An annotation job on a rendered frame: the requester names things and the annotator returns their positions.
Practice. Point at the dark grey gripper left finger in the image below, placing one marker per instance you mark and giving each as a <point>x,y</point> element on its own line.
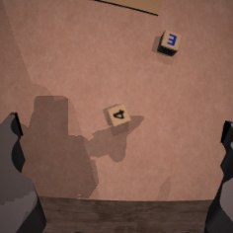
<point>20,208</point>

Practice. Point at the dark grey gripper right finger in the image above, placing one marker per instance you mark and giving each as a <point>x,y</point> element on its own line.
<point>219,218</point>

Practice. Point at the tan flat mat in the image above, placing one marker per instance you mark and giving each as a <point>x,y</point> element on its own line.
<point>146,6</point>

